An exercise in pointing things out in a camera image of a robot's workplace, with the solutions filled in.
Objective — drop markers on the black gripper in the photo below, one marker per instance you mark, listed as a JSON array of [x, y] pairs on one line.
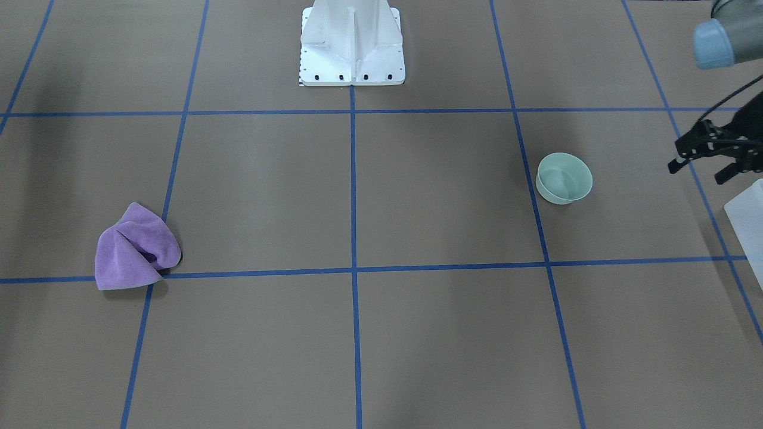
[[752, 121]]

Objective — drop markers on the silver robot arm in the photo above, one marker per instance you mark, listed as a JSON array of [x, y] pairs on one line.
[[732, 35]]

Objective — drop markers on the clear plastic storage box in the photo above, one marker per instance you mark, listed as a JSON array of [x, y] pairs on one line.
[[745, 214]]

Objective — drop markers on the green plastic bowl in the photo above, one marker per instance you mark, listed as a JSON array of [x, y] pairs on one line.
[[563, 179]]

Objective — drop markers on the purple microfiber cloth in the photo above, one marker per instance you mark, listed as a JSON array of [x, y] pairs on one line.
[[135, 251]]

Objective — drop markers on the white pedestal column base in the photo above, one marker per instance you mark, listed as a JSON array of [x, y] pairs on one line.
[[351, 43]]

